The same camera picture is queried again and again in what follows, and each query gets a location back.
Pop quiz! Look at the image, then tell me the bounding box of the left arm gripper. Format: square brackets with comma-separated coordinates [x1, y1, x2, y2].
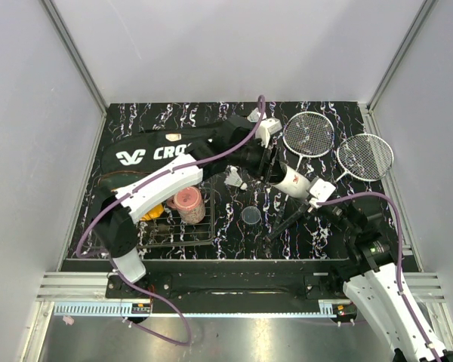
[228, 137, 288, 186]

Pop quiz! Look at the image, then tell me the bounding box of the yellow cloth item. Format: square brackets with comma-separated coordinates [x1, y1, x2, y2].
[141, 204, 164, 221]

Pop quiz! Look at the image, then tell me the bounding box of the badminton racket far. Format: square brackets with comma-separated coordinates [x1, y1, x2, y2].
[266, 133, 394, 242]

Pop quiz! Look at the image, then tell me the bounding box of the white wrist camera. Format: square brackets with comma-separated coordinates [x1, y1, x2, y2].
[255, 118, 282, 148]
[307, 177, 336, 209]

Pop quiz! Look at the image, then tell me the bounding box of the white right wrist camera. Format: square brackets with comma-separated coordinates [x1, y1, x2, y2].
[307, 177, 336, 209]

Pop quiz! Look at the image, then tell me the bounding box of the white shuttlecock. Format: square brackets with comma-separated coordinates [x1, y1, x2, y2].
[247, 108, 260, 123]
[224, 166, 248, 191]

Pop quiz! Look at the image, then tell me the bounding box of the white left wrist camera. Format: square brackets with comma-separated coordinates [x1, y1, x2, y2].
[255, 118, 282, 148]

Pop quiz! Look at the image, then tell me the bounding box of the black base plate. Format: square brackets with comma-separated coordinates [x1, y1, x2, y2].
[106, 272, 345, 299]

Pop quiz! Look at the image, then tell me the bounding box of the badminton racket near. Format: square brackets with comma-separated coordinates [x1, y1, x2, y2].
[273, 112, 336, 227]

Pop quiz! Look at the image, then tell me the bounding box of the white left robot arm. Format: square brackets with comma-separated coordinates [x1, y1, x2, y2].
[87, 115, 286, 299]

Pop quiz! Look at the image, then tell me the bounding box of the black racket bag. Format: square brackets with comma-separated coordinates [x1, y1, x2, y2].
[100, 126, 214, 174]

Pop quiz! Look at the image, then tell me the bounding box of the green round object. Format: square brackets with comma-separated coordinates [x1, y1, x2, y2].
[97, 171, 148, 192]

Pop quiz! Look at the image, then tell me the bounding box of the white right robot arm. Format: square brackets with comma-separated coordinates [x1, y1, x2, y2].
[317, 201, 453, 361]

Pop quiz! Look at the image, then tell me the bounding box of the white shuttlecock tube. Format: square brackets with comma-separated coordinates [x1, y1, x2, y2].
[270, 162, 311, 199]

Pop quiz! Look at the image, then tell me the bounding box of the clear tube lid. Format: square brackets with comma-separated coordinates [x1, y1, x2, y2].
[241, 206, 261, 225]

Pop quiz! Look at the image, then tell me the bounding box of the badminton racket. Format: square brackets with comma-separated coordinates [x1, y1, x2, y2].
[266, 133, 394, 242]
[273, 112, 336, 227]

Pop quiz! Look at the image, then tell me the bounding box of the aluminium frame rail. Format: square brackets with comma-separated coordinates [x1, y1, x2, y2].
[35, 271, 110, 301]

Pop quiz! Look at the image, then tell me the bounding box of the pink patterned mug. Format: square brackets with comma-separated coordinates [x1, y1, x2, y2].
[166, 186, 206, 224]

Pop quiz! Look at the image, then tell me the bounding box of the wire rack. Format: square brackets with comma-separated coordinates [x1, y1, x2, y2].
[137, 181, 214, 249]

